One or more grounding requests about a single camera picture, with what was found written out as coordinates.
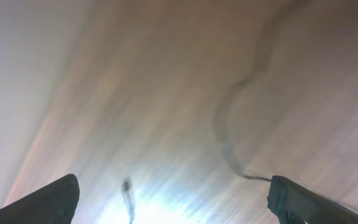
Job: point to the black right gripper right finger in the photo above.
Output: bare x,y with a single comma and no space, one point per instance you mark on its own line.
292,203

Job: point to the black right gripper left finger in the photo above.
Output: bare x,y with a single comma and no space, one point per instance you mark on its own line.
53,204

